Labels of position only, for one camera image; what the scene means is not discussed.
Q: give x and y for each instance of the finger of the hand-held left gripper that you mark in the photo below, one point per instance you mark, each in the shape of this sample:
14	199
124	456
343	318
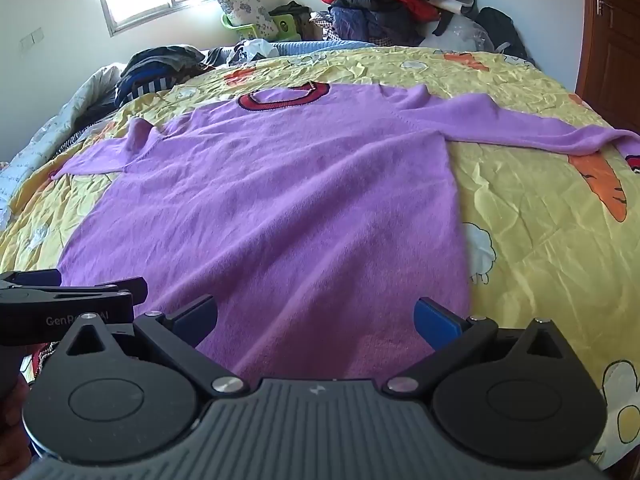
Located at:
130	290
30	279

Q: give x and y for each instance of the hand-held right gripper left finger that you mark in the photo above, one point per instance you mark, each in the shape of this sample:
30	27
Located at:
195	320

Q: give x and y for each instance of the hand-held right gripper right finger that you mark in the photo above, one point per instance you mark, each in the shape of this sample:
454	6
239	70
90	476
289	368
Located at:
440	325

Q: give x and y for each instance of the purple knit sweater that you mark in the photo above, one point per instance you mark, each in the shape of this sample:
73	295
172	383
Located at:
280	200

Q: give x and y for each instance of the pile of dark striped clothes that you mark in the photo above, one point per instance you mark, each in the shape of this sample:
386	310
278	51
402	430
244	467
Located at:
150	67

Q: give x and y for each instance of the person's left hand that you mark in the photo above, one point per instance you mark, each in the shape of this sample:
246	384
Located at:
12	415

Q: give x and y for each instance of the yellow printed blanket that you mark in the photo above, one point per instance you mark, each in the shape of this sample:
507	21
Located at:
540	240

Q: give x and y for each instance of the white patterned quilt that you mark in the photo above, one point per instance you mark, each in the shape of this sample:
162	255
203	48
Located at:
45	130

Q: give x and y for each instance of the white cloth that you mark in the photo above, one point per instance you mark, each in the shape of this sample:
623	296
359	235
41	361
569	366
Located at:
255	49

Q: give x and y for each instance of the clear plastic bag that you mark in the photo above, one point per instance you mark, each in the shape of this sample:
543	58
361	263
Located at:
465	32

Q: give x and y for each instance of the blue knit blanket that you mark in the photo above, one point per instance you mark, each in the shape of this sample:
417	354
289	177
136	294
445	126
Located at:
310	46

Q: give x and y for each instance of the black bag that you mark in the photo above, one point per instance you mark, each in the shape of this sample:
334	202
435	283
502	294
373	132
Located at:
500	30

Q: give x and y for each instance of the green plastic chair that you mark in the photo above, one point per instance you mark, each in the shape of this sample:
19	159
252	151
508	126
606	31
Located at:
282	27

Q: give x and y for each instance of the floral pillow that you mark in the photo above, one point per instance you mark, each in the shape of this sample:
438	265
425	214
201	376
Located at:
247	10

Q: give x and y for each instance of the navy puffer jacket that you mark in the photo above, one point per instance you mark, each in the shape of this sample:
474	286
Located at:
370	22

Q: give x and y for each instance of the brown wooden door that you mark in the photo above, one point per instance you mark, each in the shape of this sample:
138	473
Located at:
615	60

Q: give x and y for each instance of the checked cloth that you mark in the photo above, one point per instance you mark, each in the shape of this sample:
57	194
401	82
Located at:
325	25

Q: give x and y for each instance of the black cloth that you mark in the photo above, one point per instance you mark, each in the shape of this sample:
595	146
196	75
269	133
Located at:
290	10

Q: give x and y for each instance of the wall switch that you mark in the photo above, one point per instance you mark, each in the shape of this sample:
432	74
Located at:
32	40

